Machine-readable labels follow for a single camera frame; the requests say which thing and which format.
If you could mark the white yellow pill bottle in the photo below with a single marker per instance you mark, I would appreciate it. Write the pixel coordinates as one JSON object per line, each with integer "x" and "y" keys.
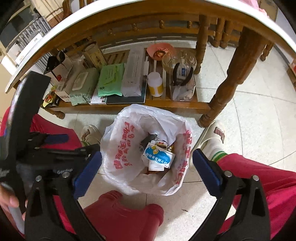
{"x": 155, "y": 84}

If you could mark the foot slipper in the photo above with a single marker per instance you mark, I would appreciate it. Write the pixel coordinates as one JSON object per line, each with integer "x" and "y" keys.
{"x": 90, "y": 135}
{"x": 211, "y": 143}

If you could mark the left hand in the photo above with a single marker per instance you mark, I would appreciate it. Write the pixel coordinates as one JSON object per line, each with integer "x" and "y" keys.
{"x": 8, "y": 199}

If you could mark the blue white medicine box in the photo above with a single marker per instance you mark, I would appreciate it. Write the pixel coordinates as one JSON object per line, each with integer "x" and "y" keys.
{"x": 157, "y": 158}

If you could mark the green wet wipes pack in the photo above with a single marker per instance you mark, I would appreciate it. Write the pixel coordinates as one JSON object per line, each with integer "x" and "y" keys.
{"x": 110, "y": 80}

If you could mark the pale green wipes pack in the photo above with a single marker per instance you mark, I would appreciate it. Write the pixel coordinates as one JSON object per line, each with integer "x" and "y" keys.
{"x": 84, "y": 86}

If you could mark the dark green book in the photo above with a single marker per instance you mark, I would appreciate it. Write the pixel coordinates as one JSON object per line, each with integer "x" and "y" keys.
{"x": 116, "y": 99}

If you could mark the left foot slipper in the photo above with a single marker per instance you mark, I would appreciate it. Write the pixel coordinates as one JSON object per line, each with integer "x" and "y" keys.
{"x": 90, "y": 135}

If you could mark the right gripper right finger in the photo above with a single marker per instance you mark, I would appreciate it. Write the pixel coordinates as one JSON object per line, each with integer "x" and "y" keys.
{"x": 251, "y": 220}

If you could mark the white paper box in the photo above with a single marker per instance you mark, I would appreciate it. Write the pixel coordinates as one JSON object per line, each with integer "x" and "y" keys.
{"x": 131, "y": 84}

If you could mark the right foot slipper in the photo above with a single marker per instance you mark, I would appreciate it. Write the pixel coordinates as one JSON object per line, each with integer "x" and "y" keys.
{"x": 211, "y": 143}

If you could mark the black handled pliers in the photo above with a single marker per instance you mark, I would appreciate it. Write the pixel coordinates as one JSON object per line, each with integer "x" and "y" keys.
{"x": 182, "y": 74}

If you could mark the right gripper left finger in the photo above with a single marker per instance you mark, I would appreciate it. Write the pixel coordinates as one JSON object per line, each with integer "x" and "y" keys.
{"x": 53, "y": 210}

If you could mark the clear plastic organizer box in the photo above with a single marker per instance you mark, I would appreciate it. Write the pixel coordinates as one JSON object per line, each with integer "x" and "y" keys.
{"x": 182, "y": 93}

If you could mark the gold tin can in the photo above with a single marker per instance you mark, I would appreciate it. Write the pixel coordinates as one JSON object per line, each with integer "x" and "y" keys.
{"x": 94, "y": 55}

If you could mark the red trousers right leg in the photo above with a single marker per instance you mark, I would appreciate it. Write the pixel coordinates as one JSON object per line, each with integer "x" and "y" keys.
{"x": 276, "y": 185}

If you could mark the black orange small box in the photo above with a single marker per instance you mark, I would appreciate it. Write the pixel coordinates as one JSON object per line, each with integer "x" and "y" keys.
{"x": 143, "y": 144}

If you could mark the pink bowl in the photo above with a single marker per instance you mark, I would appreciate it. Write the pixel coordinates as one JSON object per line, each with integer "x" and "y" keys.
{"x": 157, "y": 51}

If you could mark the white plastic trash bag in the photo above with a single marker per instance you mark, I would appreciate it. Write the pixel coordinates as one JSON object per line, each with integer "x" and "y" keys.
{"x": 122, "y": 160}

